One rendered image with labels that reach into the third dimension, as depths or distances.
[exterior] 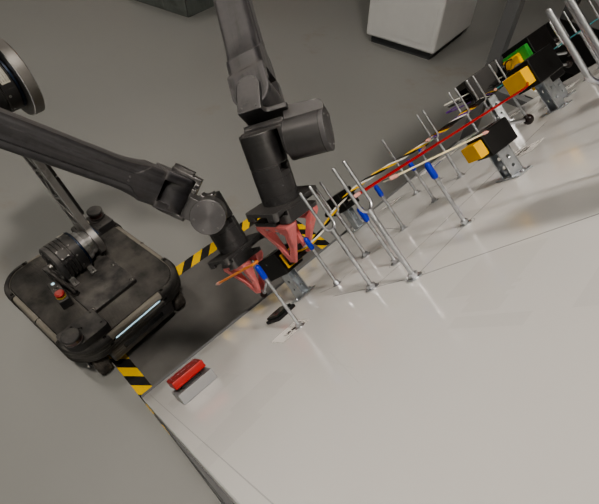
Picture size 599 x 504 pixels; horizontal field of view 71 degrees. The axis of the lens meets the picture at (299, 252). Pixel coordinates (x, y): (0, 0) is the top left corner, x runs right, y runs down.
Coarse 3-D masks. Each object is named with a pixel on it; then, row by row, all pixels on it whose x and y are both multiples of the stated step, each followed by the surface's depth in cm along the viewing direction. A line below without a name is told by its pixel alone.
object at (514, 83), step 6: (516, 72) 75; (522, 72) 73; (528, 72) 74; (510, 78) 75; (516, 78) 74; (522, 78) 73; (528, 78) 73; (534, 78) 74; (504, 84) 77; (510, 84) 76; (516, 84) 75; (522, 84) 74; (510, 90) 77; (516, 90) 76
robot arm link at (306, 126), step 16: (240, 80) 58; (256, 80) 57; (240, 96) 58; (256, 96) 57; (240, 112) 57; (256, 112) 57; (272, 112) 58; (288, 112) 57; (304, 112) 56; (320, 112) 54; (288, 128) 55; (304, 128) 54; (320, 128) 54; (288, 144) 56; (304, 144) 55; (320, 144) 55
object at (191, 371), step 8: (192, 360) 61; (200, 360) 58; (184, 368) 60; (192, 368) 57; (200, 368) 58; (176, 376) 58; (184, 376) 57; (192, 376) 57; (168, 384) 60; (176, 384) 56; (184, 384) 57
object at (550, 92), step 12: (552, 48) 75; (528, 60) 73; (540, 60) 74; (552, 60) 75; (540, 72) 74; (552, 72) 74; (540, 84) 78; (552, 84) 76; (540, 96) 78; (552, 96) 76; (552, 108) 78
